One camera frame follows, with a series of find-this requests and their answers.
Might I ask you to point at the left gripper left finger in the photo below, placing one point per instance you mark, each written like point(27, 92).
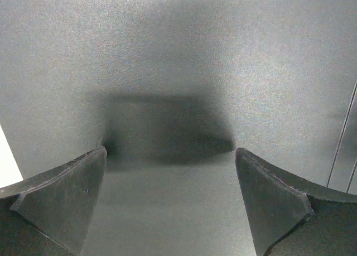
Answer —
point(50, 213)

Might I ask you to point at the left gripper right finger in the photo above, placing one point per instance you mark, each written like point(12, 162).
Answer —
point(289, 215)

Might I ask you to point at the grey black folder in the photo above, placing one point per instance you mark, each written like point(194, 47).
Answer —
point(173, 88)

